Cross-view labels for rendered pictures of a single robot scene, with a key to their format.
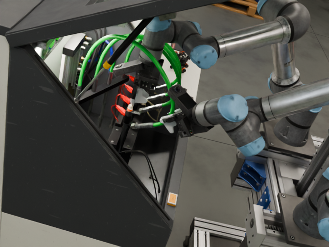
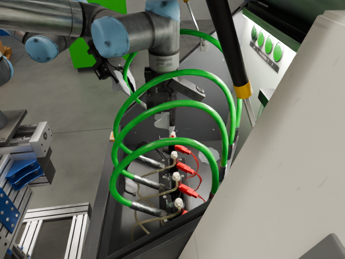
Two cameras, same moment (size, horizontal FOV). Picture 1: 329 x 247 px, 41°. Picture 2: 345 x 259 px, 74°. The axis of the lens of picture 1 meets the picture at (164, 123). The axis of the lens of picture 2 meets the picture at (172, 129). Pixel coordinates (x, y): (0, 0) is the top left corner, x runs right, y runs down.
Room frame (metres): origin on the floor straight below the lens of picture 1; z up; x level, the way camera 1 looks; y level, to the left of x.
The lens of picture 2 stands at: (1.89, 0.12, 1.59)
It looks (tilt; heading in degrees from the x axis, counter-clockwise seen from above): 38 degrees down; 178
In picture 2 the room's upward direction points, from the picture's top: straight up
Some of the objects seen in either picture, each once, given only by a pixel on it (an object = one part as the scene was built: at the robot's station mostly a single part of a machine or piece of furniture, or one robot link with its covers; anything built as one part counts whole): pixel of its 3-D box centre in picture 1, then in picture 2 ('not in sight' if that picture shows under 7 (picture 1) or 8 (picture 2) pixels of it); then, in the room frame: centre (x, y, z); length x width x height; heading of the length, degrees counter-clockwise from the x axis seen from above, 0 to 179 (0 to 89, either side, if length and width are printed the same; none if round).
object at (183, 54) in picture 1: (181, 60); not in sight; (2.08, 0.01, 1.01); 0.23 x 0.11 x 0.06; 2
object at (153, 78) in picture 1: (147, 72); (161, 89); (1.34, 0.11, 1.29); 0.09 x 0.08 x 0.12; 92
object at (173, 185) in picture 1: (173, 175); (110, 190); (1.35, -0.10, 0.87); 0.62 x 0.04 x 0.16; 2
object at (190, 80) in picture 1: (179, 69); not in sight; (2.04, 0.01, 0.96); 0.70 x 0.22 x 0.03; 2
